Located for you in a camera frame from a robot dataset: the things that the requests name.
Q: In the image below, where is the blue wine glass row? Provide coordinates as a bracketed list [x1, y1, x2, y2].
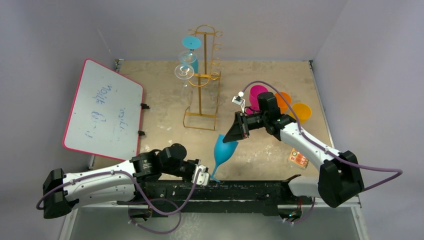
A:
[182, 35, 202, 74]
[210, 134, 239, 183]

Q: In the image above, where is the magenta plastic wine glass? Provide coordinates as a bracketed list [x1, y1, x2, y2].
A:
[245, 85, 268, 115]

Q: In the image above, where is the orange plastic wine glass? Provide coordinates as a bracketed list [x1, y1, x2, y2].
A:
[274, 92, 292, 114]

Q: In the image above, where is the yellow plastic wine glass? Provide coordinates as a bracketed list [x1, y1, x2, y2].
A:
[291, 102, 312, 124]

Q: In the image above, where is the clear wine glass front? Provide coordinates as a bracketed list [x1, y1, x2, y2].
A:
[174, 63, 195, 109]

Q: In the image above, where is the clear wine glass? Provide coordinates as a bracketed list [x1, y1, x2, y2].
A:
[174, 63, 195, 109]
[178, 49, 198, 65]

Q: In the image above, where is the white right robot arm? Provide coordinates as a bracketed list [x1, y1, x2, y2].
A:
[222, 92, 365, 208]

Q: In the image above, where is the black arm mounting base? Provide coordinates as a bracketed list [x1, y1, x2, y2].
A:
[115, 175, 316, 223]

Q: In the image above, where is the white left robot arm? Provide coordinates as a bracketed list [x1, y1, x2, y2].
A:
[36, 143, 210, 219]

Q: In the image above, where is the clear wine glass rear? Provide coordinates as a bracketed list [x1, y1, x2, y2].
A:
[178, 49, 198, 65]

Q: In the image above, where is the orange patterned card box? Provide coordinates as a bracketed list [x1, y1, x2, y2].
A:
[287, 148, 309, 170]

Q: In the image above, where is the pink framed whiteboard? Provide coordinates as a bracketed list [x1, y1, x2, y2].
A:
[62, 59, 145, 160]

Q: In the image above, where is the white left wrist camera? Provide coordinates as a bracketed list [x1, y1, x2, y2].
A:
[191, 164, 211, 186]

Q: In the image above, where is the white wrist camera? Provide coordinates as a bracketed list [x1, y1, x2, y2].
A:
[191, 164, 211, 186]
[231, 91, 246, 113]

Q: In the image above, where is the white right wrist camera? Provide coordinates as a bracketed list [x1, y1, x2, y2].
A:
[231, 91, 246, 113]

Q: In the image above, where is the gold wire glass rack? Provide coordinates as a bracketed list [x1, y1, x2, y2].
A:
[182, 24, 223, 131]

